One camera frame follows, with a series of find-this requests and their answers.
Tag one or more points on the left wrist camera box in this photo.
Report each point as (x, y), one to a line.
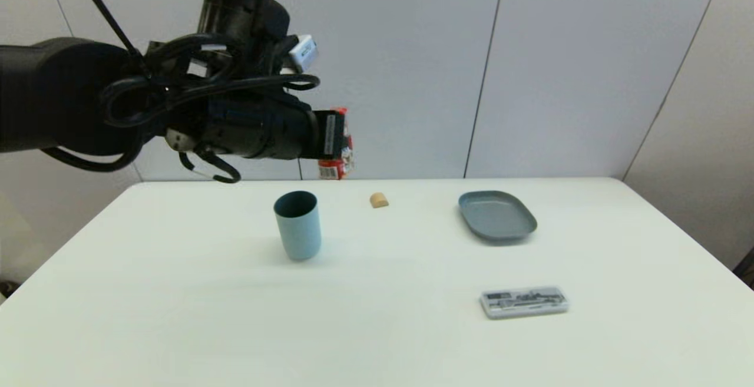
(303, 52)

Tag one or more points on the small beige block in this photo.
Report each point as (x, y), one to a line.
(379, 201)

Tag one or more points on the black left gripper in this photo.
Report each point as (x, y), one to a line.
(265, 128)

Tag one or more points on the clear flat tool case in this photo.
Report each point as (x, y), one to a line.
(524, 302)

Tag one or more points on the grey-blue oval plate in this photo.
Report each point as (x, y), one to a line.
(497, 216)

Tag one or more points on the light blue cup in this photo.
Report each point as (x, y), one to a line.
(300, 232)

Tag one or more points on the dark object on floor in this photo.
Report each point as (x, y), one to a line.
(8, 288)

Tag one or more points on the dark object beside table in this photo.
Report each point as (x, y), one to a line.
(746, 269)

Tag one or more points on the red snack packet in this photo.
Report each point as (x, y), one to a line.
(339, 169)

